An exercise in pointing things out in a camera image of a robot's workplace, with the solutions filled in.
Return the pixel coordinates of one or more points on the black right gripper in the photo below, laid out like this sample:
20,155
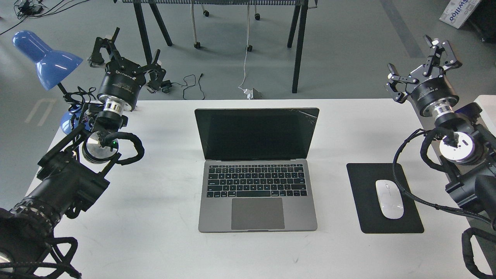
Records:
429,88

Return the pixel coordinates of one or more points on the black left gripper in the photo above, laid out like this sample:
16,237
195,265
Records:
119,81

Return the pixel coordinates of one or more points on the grey laptop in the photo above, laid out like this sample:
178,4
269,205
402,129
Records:
256,175

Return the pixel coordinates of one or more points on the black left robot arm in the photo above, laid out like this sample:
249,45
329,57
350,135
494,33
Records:
72,173

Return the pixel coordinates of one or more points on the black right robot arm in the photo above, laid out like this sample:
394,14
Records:
457,145

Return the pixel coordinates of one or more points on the white cardboard box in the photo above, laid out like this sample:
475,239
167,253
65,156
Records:
457,12

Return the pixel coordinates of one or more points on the blue desk lamp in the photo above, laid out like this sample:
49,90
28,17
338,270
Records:
52,66

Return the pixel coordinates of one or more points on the white power adapter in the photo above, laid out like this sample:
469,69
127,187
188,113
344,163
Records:
252,94

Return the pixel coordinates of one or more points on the black mouse pad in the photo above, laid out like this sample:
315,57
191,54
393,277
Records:
365,179

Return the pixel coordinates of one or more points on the white computer mouse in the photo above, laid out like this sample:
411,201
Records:
390,199

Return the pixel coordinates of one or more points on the black metal frame table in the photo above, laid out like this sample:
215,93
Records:
169,17

